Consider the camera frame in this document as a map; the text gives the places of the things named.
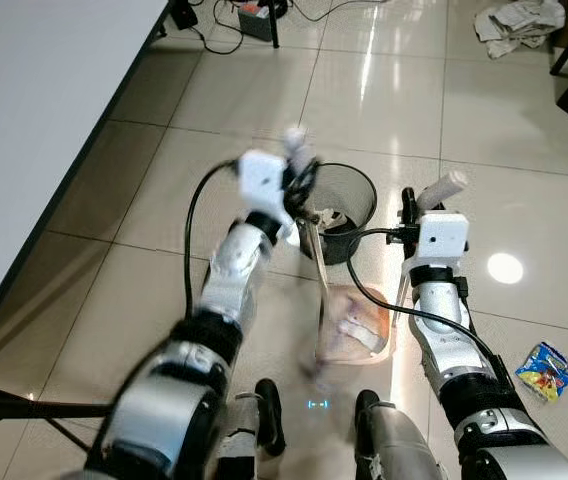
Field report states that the black metal furniture leg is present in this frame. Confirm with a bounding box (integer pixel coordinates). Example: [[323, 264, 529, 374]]
[[267, 0, 282, 50]]

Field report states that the crumpled grey white cloth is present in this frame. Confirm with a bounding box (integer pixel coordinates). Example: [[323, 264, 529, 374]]
[[474, 0, 567, 61]]

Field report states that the wooden stick broom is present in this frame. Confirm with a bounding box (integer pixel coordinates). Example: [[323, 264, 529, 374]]
[[281, 124, 339, 387]]

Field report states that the black power adapter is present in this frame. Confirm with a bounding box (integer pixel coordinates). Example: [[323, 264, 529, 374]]
[[169, 0, 199, 29]]

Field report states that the white crumpled paper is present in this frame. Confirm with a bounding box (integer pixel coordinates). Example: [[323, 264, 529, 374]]
[[324, 206, 357, 227]]

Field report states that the thin black floor cable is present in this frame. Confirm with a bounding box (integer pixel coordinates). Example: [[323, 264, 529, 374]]
[[190, 0, 247, 56]]

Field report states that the silver left robot leg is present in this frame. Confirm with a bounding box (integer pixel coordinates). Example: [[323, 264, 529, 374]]
[[212, 377, 288, 480]]

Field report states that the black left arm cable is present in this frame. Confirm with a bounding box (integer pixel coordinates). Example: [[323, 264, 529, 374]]
[[182, 158, 243, 319]]

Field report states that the blue yellow snack packet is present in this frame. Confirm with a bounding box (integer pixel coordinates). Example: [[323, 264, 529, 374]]
[[514, 341, 568, 403]]

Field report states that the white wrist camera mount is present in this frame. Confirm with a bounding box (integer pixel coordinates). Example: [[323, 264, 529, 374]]
[[236, 150, 301, 247], [415, 212, 469, 273]]

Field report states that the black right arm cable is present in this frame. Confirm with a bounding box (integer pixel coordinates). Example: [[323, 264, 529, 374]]
[[344, 228, 517, 393]]

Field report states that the grey box with red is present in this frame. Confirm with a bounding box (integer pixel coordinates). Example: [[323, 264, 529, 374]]
[[236, 0, 277, 43]]

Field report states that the pink long-handled dustpan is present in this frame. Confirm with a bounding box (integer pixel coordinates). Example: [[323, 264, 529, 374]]
[[313, 169, 471, 367]]

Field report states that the black mesh waste bin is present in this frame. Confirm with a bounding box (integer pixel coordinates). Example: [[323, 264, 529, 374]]
[[307, 162, 378, 267]]

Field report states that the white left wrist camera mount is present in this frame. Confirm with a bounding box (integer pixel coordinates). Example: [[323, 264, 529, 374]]
[[236, 150, 301, 247]]

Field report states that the silver right robot leg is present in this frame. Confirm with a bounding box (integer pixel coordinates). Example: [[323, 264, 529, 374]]
[[353, 389, 437, 480]]

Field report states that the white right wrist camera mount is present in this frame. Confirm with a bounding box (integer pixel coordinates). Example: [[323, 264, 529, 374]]
[[415, 212, 469, 273]]

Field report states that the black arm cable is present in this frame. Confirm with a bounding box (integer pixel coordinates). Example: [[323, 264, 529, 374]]
[[344, 228, 517, 393], [182, 158, 243, 319]]

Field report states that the silver robot leg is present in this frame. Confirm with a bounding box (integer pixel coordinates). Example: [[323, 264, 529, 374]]
[[212, 377, 288, 480], [353, 389, 437, 480]]

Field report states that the black table frame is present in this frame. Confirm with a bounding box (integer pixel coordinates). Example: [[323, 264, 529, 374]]
[[0, 0, 179, 421]]

